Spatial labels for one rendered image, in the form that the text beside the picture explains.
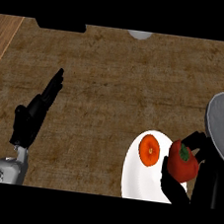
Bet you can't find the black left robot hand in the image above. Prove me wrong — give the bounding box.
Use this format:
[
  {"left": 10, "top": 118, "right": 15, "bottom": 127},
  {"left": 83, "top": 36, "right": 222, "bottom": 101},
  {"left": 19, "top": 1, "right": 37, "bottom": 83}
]
[{"left": 8, "top": 62, "right": 66, "bottom": 153}]

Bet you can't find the white round object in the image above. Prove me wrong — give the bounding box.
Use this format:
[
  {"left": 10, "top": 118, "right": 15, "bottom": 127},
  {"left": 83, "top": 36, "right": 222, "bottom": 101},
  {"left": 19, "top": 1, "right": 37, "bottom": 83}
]
[{"left": 126, "top": 29, "right": 154, "bottom": 42}]

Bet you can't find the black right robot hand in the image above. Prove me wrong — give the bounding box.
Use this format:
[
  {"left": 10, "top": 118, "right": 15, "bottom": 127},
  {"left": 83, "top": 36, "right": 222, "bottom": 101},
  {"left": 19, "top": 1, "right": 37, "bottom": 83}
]
[{"left": 157, "top": 126, "right": 224, "bottom": 211}]

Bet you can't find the white plate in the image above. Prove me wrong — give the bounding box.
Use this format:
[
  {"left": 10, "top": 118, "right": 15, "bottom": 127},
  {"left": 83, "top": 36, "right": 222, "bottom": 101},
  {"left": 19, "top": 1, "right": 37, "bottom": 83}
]
[{"left": 118, "top": 127, "right": 194, "bottom": 206}]

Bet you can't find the grey pan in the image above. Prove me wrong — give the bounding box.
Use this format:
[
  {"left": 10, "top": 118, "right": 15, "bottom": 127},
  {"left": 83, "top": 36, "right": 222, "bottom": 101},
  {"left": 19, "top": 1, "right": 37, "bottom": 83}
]
[{"left": 198, "top": 89, "right": 224, "bottom": 172}]

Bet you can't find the orange slice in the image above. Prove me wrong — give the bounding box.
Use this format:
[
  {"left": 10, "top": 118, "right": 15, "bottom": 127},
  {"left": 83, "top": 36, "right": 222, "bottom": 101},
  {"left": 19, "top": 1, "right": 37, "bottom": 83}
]
[{"left": 136, "top": 132, "right": 163, "bottom": 170}]

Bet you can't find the black appliance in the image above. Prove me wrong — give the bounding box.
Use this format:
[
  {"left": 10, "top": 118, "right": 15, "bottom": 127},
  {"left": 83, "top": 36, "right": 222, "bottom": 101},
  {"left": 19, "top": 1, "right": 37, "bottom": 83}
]
[{"left": 34, "top": 17, "right": 88, "bottom": 35}]

